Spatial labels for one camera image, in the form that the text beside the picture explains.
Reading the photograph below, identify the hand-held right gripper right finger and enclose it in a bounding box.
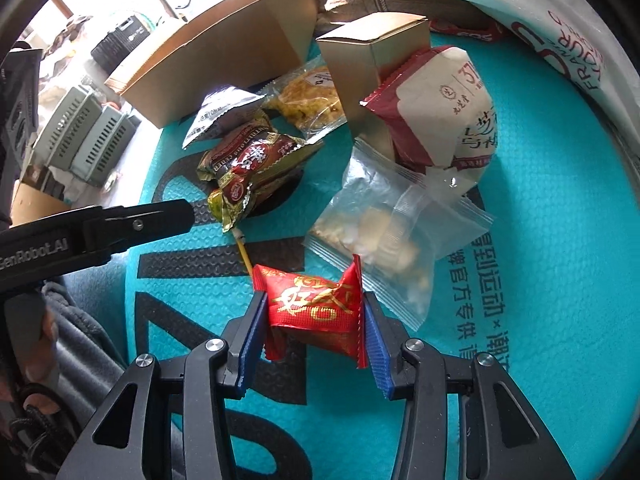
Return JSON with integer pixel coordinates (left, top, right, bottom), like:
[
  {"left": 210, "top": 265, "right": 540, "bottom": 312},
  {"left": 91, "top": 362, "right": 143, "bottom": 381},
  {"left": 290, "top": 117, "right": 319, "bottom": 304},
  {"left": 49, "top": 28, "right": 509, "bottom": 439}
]
[{"left": 361, "top": 291, "right": 577, "bottom": 480}]

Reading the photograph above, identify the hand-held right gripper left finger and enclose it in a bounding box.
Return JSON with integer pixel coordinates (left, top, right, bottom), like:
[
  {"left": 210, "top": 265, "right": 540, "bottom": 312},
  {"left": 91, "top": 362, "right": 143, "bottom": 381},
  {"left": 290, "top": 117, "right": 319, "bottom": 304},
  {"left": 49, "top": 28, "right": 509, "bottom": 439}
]
[{"left": 60, "top": 290, "right": 271, "bottom": 480}]

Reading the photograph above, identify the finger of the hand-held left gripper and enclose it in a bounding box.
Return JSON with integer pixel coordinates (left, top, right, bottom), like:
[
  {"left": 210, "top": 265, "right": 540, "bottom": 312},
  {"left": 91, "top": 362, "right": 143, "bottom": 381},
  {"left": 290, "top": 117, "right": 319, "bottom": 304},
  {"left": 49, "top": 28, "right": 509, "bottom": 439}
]
[{"left": 82, "top": 198, "right": 197, "bottom": 262}]

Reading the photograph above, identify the red gold-print snack packet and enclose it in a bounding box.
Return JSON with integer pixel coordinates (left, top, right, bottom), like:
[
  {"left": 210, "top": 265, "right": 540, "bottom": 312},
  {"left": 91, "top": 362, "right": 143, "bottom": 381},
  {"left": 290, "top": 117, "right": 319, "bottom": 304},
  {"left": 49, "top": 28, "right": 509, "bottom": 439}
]
[{"left": 251, "top": 254, "right": 364, "bottom": 370}]

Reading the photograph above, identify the gold and red snack packet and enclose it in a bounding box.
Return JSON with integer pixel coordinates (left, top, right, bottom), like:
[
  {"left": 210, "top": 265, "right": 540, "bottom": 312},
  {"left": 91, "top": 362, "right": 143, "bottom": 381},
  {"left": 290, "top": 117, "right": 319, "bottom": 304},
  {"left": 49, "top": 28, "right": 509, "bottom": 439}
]
[{"left": 196, "top": 119, "right": 325, "bottom": 234}]

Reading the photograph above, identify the clear plastic snack bag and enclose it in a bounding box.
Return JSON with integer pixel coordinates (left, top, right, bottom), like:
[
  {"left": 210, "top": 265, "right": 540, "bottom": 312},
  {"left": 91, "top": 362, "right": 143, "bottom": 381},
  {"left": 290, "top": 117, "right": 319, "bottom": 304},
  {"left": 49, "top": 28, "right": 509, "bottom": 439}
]
[{"left": 304, "top": 139, "right": 495, "bottom": 332}]

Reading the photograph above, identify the silver snack packet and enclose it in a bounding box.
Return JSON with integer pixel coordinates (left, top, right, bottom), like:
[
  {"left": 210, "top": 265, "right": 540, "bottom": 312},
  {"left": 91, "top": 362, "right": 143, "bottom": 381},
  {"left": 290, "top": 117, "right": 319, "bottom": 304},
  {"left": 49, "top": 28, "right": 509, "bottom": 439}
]
[{"left": 181, "top": 85, "right": 269, "bottom": 151}]

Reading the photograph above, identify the large cardboard box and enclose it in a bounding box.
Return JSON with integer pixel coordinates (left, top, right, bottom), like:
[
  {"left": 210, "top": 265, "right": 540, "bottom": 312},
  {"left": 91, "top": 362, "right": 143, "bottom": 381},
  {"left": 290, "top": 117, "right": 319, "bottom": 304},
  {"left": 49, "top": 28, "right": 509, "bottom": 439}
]
[{"left": 104, "top": 0, "right": 321, "bottom": 129}]

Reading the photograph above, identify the white and red snack packet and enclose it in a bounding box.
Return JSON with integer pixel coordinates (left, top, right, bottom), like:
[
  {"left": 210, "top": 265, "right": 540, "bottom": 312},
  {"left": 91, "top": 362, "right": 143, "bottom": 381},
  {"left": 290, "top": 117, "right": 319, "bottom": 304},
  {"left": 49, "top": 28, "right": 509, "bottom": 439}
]
[{"left": 360, "top": 45, "right": 501, "bottom": 196}]

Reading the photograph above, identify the person's left hand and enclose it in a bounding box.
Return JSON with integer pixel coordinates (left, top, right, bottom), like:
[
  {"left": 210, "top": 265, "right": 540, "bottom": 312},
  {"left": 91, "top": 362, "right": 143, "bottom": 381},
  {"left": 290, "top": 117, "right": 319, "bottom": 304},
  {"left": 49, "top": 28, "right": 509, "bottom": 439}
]
[{"left": 0, "top": 307, "right": 63, "bottom": 418}]

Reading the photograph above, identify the flat cardboard sheet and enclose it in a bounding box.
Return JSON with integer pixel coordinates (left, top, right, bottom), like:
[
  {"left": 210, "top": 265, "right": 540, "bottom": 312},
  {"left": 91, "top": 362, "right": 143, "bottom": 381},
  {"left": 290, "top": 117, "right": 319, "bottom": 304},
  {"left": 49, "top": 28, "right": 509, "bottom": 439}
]
[{"left": 9, "top": 180, "right": 73, "bottom": 228}]

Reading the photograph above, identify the yellow stick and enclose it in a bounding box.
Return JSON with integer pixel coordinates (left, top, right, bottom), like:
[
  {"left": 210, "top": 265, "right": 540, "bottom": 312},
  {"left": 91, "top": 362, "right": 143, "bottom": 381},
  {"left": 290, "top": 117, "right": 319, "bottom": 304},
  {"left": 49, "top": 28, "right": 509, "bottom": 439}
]
[{"left": 231, "top": 229, "right": 257, "bottom": 277}]

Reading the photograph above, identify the person's grey clothing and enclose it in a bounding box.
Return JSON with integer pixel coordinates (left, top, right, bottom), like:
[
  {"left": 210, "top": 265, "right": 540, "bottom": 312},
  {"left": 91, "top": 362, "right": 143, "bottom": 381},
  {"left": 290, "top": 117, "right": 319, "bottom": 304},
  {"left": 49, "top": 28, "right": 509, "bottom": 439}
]
[{"left": 39, "top": 280, "right": 133, "bottom": 421}]

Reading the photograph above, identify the teal exercise mat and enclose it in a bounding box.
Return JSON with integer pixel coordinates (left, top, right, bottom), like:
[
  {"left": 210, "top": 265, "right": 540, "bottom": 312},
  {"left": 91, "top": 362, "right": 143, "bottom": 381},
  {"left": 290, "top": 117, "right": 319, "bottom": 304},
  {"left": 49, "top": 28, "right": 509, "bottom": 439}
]
[{"left": 122, "top": 30, "right": 640, "bottom": 480}]

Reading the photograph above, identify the clear pastry packet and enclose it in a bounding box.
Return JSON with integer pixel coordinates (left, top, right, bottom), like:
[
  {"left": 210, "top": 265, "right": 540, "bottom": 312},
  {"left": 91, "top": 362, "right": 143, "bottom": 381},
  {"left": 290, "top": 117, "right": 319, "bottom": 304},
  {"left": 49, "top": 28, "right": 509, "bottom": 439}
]
[{"left": 260, "top": 57, "right": 348, "bottom": 147}]

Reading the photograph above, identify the small cardboard box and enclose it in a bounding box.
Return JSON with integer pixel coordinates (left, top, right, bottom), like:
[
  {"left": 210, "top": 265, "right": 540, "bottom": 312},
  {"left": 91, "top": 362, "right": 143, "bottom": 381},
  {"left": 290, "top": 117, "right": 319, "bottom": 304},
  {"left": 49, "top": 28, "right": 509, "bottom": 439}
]
[{"left": 315, "top": 11, "right": 432, "bottom": 142}]

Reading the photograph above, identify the white plastic bag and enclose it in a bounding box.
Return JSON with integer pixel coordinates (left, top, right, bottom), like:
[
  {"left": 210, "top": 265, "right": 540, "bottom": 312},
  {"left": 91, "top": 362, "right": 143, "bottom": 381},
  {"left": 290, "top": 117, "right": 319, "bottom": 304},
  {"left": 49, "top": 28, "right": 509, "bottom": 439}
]
[{"left": 392, "top": 0, "right": 640, "bottom": 128}]

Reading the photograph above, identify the black cord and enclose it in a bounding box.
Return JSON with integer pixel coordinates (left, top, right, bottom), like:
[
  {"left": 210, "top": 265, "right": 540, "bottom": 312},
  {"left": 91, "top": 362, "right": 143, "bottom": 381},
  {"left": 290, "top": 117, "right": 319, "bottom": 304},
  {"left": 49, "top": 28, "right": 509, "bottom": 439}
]
[{"left": 7, "top": 384, "right": 68, "bottom": 466}]

